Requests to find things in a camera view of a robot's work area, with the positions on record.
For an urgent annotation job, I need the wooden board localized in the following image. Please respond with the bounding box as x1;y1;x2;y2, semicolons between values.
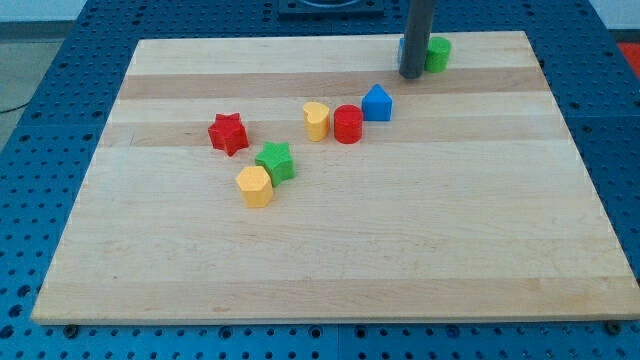
32;31;639;325

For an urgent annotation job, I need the blue triangular block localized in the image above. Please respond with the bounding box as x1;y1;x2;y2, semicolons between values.
361;84;393;122

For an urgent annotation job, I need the red cylinder block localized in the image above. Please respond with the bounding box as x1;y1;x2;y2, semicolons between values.
334;104;364;144

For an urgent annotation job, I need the green star block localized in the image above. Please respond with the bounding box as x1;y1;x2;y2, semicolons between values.
255;142;296;187

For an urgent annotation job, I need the yellow heart block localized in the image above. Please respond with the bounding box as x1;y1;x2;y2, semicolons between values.
303;102;330;142

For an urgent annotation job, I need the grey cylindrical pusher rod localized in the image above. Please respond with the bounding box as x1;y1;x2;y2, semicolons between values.
399;0;437;80

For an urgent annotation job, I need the yellow hexagon block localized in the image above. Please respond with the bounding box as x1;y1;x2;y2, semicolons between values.
236;166;274;208

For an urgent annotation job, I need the green cylinder block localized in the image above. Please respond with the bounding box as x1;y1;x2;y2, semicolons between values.
424;37;452;73

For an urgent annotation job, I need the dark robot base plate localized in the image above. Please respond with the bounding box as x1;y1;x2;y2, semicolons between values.
277;0;385;19

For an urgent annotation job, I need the red star block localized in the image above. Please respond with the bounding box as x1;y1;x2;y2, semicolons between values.
208;113;249;157

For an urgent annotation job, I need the blue block behind rod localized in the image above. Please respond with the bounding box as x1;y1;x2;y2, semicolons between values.
397;37;405;68

